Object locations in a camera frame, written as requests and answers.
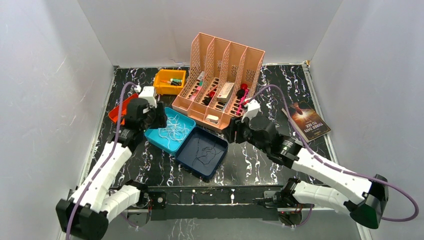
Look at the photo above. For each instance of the orange plastic tray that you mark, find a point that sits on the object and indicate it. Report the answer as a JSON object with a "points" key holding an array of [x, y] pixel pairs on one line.
{"points": [[113, 114]]}

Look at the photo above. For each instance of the pink pen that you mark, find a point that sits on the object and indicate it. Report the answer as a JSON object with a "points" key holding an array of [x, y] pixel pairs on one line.
{"points": [[241, 103]]}

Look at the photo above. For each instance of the markers in yellow bin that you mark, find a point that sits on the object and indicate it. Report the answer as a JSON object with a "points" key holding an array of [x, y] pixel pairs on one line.
{"points": [[173, 82]]}

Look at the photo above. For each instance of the brown book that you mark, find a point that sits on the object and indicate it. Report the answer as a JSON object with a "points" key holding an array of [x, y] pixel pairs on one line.
{"points": [[307, 121]]}

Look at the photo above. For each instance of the white stapler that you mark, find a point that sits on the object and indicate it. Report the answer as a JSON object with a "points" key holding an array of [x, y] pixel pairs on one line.
{"points": [[212, 118]]}

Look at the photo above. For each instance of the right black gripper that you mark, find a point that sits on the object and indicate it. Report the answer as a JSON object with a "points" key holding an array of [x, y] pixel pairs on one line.
{"points": [[235, 124]]}

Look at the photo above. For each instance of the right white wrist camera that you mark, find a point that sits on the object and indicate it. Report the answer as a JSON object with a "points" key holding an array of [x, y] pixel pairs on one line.
{"points": [[251, 110]]}

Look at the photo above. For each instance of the teal plastic tray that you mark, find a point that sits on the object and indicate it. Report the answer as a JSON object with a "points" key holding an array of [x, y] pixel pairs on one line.
{"points": [[172, 137]]}

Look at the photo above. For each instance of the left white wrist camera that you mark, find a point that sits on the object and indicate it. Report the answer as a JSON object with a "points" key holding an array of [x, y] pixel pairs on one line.
{"points": [[147, 93]]}

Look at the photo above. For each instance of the dark blue plastic tray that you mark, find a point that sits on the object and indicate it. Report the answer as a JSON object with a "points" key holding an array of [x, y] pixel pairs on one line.
{"points": [[202, 153]]}

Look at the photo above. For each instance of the yellow plastic bin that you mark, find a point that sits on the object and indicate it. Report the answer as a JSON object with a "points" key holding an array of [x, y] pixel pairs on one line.
{"points": [[166, 74]]}

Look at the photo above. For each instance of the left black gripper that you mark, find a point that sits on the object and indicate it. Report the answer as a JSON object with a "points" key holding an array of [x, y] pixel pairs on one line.
{"points": [[159, 118]]}

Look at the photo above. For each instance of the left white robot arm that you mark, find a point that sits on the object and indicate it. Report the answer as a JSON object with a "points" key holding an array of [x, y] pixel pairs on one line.
{"points": [[86, 214]]}

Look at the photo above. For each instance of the red black bottle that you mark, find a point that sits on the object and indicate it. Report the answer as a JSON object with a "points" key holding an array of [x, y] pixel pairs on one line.
{"points": [[242, 91]]}

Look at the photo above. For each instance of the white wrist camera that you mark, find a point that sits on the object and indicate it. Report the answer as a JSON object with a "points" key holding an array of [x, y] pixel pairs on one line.
{"points": [[147, 93], [251, 110]]}

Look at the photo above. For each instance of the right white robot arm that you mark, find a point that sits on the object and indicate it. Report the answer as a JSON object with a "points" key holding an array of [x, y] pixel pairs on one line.
{"points": [[344, 191]]}

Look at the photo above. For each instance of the white pink box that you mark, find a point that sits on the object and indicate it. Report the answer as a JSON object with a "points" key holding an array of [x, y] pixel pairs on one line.
{"points": [[225, 93]]}

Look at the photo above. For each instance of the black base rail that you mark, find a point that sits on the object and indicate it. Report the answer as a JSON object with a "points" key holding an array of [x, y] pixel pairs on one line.
{"points": [[218, 202]]}

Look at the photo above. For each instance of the peach file organizer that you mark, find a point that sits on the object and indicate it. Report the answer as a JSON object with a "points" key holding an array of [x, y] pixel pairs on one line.
{"points": [[213, 62]]}

